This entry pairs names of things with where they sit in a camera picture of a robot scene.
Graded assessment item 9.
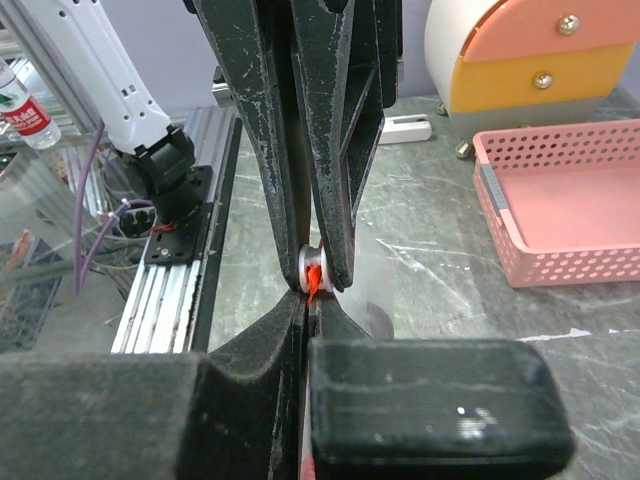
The round white drawer organizer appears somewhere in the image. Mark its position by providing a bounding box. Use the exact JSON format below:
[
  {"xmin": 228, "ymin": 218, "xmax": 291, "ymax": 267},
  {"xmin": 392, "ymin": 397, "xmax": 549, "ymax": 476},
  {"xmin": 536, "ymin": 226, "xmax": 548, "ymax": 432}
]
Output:
[{"xmin": 424, "ymin": 0, "xmax": 639, "ymax": 159}]

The aluminium frame rail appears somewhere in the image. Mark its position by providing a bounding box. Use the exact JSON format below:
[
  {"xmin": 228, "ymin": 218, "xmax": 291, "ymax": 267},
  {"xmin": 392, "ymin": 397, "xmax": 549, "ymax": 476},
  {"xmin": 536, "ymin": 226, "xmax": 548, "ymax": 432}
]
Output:
[{"xmin": 0, "ymin": 0, "xmax": 241, "ymax": 355}]

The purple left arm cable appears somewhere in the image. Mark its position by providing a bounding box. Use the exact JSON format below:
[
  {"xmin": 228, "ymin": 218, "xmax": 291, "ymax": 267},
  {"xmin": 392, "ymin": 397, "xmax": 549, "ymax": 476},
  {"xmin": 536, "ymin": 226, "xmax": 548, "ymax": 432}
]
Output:
[{"xmin": 72, "ymin": 117, "xmax": 156, "ymax": 296}]

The plastic water bottle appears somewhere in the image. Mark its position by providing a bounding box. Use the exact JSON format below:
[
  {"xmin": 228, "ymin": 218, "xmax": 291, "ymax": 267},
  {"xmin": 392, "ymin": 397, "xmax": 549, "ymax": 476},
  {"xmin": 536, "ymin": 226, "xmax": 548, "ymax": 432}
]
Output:
[{"xmin": 1, "ymin": 59, "xmax": 62, "ymax": 151}]

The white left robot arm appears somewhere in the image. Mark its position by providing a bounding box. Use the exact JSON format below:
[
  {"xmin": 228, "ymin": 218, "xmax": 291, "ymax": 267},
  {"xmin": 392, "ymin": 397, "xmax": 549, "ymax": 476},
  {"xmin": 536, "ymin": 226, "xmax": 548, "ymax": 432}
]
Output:
[{"xmin": 25, "ymin": 1, "xmax": 403, "ymax": 290}]

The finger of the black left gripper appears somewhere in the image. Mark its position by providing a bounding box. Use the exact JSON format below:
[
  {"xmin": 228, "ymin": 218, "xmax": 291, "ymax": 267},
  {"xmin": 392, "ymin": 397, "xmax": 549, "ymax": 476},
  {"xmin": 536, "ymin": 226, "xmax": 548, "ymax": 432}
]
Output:
[
  {"xmin": 193, "ymin": 0, "xmax": 305, "ymax": 290},
  {"xmin": 291, "ymin": 1, "xmax": 403, "ymax": 291}
]

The small white rectangular device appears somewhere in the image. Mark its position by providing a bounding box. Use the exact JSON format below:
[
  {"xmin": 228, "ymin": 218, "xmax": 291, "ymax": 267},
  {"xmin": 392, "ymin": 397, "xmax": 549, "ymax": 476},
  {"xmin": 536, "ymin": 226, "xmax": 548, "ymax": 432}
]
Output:
[{"xmin": 379, "ymin": 113, "xmax": 433, "ymax": 145}]

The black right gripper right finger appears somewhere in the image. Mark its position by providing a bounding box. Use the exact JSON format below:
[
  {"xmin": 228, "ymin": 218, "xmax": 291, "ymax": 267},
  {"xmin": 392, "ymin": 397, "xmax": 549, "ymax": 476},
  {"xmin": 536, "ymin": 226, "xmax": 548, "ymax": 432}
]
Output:
[{"xmin": 307, "ymin": 294, "xmax": 575, "ymax": 479}]

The pink perforated plastic basket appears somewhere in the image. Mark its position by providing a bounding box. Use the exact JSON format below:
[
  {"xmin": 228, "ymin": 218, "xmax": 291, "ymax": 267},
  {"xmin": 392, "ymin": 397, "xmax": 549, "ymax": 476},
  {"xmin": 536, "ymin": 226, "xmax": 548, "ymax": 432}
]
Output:
[{"xmin": 473, "ymin": 119, "xmax": 639, "ymax": 288}]

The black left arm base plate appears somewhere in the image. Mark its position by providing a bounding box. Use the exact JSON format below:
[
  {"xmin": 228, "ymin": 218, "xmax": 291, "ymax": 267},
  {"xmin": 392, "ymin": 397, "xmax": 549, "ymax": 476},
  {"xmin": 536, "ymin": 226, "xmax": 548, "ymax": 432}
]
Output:
[{"xmin": 144, "ymin": 166, "xmax": 214, "ymax": 267}]

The orange zip bag with vegetables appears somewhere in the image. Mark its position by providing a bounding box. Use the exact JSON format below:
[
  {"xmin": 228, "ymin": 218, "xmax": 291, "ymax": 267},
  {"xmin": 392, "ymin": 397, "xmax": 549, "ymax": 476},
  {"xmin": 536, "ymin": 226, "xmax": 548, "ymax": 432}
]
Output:
[{"xmin": 297, "ymin": 242, "xmax": 396, "ymax": 480}]

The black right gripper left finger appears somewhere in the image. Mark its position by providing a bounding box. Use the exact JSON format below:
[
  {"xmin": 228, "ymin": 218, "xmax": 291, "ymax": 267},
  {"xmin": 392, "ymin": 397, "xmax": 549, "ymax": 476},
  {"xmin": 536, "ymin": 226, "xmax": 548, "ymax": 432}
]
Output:
[{"xmin": 1, "ymin": 292, "xmax": 305, "ymax": 479}]

